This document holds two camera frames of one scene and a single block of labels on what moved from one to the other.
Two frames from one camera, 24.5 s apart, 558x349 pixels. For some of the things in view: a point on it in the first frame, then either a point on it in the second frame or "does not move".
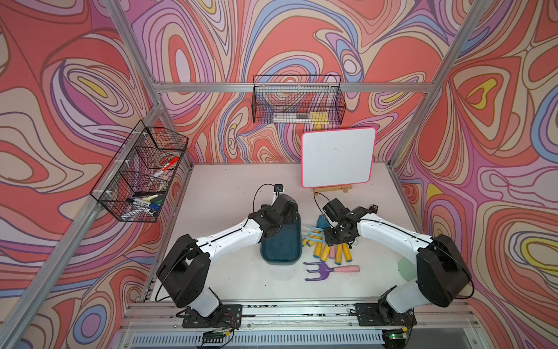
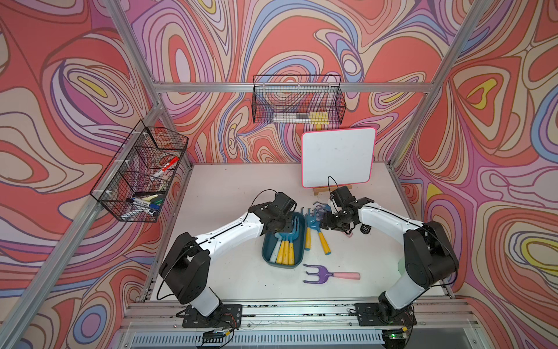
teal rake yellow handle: x=317 y=249 -> x=282 y=256
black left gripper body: x=289 y=219 does not move
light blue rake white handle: x=322 y=233 -> x=275 y=255
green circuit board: x=213 y=337 does not move
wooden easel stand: x=344 y=187 does not move
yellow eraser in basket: x=319 y=118 does not move
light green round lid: x=407 y=269 does not move
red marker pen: x=167 y=166 does not move
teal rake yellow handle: x=325 y=253 -> x=291 y=244
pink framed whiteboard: x=338 y=157 does not move
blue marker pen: x=141 y=202 does not move
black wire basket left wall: x=135 y=185 does not move
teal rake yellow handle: x=338 y=256 -> x=310 y=219
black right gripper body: x=335 y=235 -> x=336 y=221
